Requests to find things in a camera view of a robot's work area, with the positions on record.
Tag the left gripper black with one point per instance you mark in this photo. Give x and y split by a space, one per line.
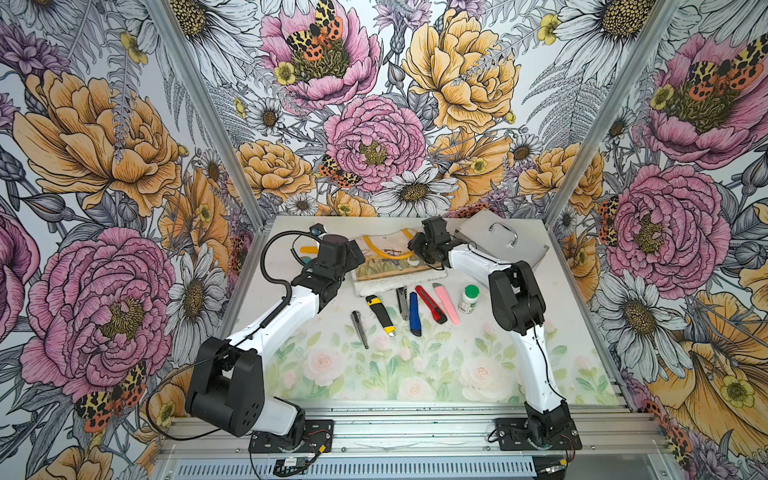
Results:
351 262

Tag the blue utility knife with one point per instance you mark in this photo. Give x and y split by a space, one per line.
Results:
414 316

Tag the black yellow utility knife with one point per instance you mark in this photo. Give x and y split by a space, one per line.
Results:
380 311

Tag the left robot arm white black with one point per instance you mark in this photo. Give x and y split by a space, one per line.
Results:
227 388

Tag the white bottle green cap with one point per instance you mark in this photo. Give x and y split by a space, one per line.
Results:
469 298

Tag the grey metal utility knife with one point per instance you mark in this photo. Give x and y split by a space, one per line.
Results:
403 303

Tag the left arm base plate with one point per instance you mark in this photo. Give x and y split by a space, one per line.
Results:
310 437

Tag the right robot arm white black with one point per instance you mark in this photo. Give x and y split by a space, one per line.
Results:
518 307

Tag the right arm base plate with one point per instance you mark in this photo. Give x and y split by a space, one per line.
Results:
514 434

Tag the red utility knife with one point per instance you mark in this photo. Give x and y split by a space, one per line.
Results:
437 313

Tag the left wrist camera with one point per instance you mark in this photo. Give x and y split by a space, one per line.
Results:
317 230

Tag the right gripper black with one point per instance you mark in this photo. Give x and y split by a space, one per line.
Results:
415 242

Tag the silver aluminium case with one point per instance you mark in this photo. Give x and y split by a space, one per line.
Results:
503 239

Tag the pink utility knife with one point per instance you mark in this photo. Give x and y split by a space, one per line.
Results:
447 303

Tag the small grey art knife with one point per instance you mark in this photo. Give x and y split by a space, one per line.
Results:
358 326

